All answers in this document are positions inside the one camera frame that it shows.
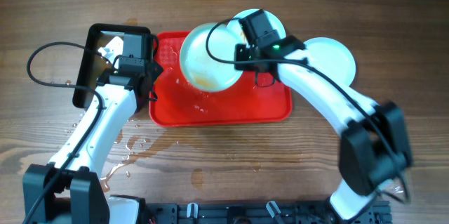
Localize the white plate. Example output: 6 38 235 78
227 8 286 44
304 37 356 86
179 23 243 92

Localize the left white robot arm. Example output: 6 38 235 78
23 60 163 223

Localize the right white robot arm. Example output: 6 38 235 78
234 37 413 223

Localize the red plastic tray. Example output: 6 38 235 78
149 31 293 127

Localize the black water tray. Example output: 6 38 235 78
76 23 159 97

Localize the left black cable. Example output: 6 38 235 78
22 34 161 224

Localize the black cable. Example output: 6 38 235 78
205 18 411 204
22 34 161 224

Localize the right black cable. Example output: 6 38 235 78
205 18 411 204

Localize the black mounting rail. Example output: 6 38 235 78
79 199 392 224

